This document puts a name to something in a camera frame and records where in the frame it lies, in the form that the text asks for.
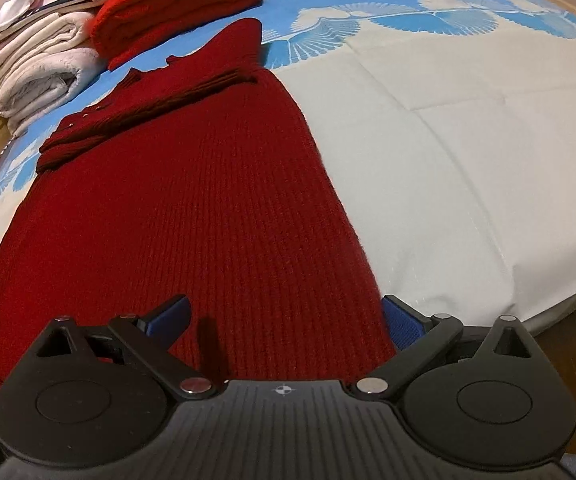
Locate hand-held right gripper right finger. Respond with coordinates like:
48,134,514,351
350,294,549,401

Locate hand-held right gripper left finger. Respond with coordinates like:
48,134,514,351
20,294,219,401

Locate dark red knit sweater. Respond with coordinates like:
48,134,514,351
0,17,399,392

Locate folded white quilt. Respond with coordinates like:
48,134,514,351
0,10,108,137

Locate folded red knit blanket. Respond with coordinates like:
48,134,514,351
90,0,265,72

